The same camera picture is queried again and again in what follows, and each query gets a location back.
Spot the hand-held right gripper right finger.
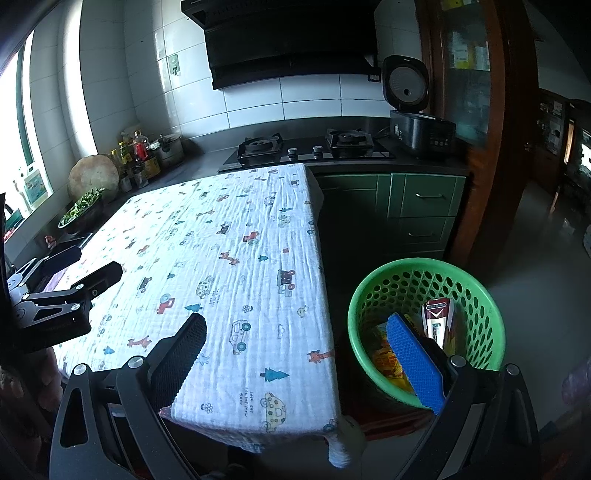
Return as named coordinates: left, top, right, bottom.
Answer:
left=385, top=313, right=541, bottom=480

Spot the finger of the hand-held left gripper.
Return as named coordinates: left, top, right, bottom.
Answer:
left=21, top=261, right=123, bottom=311
left=9, top=246, right=83, bottom=292

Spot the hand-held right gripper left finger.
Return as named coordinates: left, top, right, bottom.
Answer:
left=48, top=313, right=208, bottom=480

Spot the small printed cardboard box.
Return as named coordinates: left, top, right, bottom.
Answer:
left=421, top=298, right=456, bottom=349

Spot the green plastic basket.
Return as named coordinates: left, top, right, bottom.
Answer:
left=347, top=257, right=506, bottom=411

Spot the bowl of green vegetables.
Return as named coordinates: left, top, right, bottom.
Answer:
left=58, top=187, right=106, bottom=234

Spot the red plastic object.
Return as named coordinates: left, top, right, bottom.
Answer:
left=344, top=406, right=435, bottom=439

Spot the white detergent jug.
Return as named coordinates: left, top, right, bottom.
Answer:
left=18, top=168, right=49, bottom=208

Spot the round wooden cutting board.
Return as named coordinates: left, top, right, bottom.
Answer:
left=68, top=154, right=120, bottom=201

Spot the white printed tablecloth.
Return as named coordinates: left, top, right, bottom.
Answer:
left=53, top=164, right=342, bottom=469

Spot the group of condiment bottles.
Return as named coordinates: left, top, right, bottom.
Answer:
left=108, top=130, right=162, bottom=190

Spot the metal pot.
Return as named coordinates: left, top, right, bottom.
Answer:
left=156, top=134, right=184, bottom=167

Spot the window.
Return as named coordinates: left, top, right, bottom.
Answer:
left=0, top=30, right=38, bottom=217

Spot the translucent plastic bag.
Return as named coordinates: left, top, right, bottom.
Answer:
left=561, top=360, right=591, bottom=407

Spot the green kitchen cabinet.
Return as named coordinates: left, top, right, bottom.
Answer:
left=314, top=173, right=467, bottom=264

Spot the black rice cooker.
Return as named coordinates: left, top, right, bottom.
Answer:
left=382, top=55, right=458, bottom=160

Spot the black gas stove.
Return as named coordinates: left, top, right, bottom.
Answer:
left=218, top=129, right=397, bottom=174

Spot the wooden framed glass door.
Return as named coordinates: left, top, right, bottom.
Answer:
left=416, top=0, right=541, bottom=264

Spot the black range hood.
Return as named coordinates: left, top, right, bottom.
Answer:
left=181, top=0, right=382, bottom=90

